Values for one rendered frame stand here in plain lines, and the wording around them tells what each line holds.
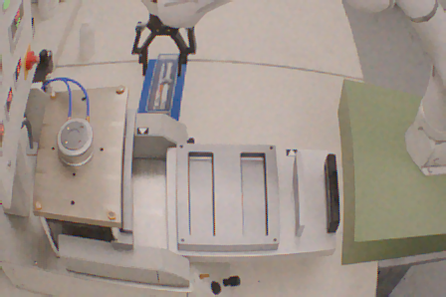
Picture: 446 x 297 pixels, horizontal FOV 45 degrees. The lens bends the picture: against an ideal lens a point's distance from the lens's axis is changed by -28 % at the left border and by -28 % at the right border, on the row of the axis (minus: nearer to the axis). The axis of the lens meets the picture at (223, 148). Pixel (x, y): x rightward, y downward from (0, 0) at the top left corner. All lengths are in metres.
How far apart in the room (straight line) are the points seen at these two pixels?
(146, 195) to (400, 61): 1.97
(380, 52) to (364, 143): 1.59
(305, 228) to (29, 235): 0.55
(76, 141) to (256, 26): 0.88
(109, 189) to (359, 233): 0.53
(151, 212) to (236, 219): 0.16
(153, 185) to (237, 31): 0.65
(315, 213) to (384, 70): 1.78
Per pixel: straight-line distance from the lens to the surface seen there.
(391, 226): 1.36
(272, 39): 1.79
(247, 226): 1.17
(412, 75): 2.98
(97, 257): 1.11
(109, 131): 1.12
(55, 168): 1.09
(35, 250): 1.22
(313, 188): 1.24
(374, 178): 1.41
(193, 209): 1.18
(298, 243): 1.17
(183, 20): 1.23
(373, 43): 3.04
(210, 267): 1.27
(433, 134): 1.39
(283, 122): 1.60
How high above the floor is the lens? 1.99
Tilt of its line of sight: 53 degrees down
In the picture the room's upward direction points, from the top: 5 degrees clockwise
